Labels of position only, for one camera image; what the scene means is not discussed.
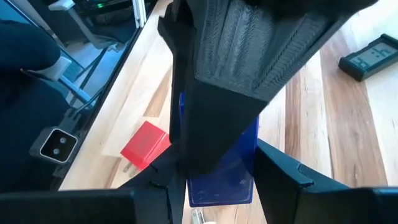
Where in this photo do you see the black grey stereo camera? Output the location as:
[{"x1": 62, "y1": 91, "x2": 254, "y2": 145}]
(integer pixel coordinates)
[{"x1": 29, "y1": 126, "x2": 78, "y2": 166}]

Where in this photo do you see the black digital clock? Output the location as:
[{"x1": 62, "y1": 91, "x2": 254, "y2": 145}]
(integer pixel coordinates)
[{"x1": 338, "y1": 33, "x2": 398, "y2": 83}]

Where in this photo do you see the blue digital device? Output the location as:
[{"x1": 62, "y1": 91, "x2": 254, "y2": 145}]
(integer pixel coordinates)
[{"x1": 178, "y1": 91, "x2": 259, "y2": 208}]

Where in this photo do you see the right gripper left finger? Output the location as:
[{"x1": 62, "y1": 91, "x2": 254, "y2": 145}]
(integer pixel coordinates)
[{"x1": 0, "y1": 144, "x2": 187, "y2": 224}]

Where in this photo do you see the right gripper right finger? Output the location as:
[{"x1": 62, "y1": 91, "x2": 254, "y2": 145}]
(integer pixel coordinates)
[{"x1": 254, "y1": 139, "x2": 398, "y2": 224}]

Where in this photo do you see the large red wall charger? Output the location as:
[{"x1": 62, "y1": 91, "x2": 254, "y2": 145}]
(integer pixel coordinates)
[{"x1": 120, "y1": 120, "x2": 172, "y2": 175}]

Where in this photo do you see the person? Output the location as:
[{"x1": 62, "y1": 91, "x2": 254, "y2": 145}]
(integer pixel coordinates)
[{"x1": 0, "y1": 18, "x2": 72, "y2": 191}]

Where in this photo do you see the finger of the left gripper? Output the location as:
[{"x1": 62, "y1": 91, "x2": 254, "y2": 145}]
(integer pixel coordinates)
[
  {"x1": 179, "y1": 0, "x2": 379, "y2": 175},
  {"x1": 157, "y1": 0, "x2": 197, "y2": 144}
]

